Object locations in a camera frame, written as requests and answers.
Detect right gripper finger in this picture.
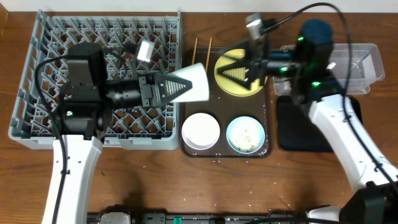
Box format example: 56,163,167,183
220,43,249,59
216,61,251,90

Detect white cup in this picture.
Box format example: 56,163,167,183
171,63,210,103

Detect light blue bowl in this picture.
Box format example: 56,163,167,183
226,116,266,154

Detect white napkin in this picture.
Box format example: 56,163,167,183
326,62,336,70

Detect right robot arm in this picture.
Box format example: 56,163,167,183
218,14,397,223

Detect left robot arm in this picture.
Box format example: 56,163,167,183
42,42,193,223

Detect grey dishwasher rack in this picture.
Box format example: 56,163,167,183
8,11,183,150

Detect black waste tray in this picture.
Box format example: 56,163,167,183
277,94,363,157

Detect yellow plate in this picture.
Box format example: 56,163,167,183
214,57,263,97

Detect dark brown serving tray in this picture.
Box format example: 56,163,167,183
180,47,273,159

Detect white saucer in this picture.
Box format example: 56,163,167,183
182,113,221,151

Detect clear plastic bin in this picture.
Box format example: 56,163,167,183
271,42,386,96

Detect right black cable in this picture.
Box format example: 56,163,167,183
264,2,398,194

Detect black cable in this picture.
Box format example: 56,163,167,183
34,55,71,224
264,2,398,194

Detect left black cable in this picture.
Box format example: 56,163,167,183
34,55,71,224

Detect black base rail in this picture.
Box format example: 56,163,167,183
86,204,304,224

